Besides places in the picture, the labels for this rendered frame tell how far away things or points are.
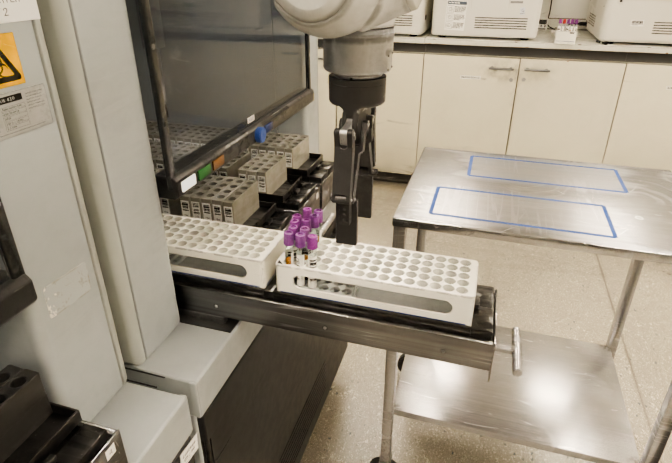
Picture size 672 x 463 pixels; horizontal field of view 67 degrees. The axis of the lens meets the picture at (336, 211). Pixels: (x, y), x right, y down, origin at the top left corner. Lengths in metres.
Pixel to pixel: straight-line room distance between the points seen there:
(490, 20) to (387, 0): 2.51
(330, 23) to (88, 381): 0.53
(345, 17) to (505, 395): 1.16
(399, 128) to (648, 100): 1.31
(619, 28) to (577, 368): 1.90
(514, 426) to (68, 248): 1.07
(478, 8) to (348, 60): 2.35
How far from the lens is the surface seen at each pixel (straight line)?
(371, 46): 0.63
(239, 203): 0.97
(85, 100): 0.65
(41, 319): 0.65
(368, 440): 1.65
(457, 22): 2.96
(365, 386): 1.79
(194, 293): 0.86
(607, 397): 1.54
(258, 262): 0.79
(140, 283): 0.77
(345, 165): 0.64
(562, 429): 1.41
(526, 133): 3.07
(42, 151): 0.61
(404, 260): 0.79
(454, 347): 0.76
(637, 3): 3.02
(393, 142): 3.14
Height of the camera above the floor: 1.28
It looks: 26 degrees down
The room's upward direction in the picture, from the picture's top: straight up
